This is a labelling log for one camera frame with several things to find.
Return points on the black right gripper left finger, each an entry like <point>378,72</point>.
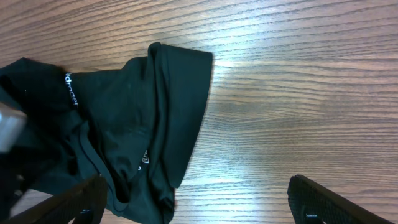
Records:
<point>84,203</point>

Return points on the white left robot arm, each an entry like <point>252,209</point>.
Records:
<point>12,123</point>

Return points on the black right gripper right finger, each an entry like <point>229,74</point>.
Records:
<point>313,203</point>

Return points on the black t-shirt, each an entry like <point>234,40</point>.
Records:
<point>136,127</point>

